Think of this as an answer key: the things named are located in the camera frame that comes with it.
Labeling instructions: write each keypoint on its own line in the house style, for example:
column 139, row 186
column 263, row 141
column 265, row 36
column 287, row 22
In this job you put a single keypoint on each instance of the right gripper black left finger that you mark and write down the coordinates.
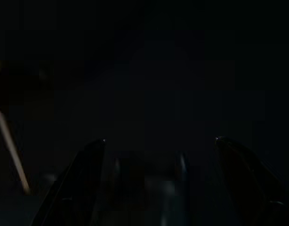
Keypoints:
column 78, row 183

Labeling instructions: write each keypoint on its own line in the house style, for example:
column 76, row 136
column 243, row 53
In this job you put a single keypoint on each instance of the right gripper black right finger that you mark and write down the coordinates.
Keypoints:
column 250, row 183

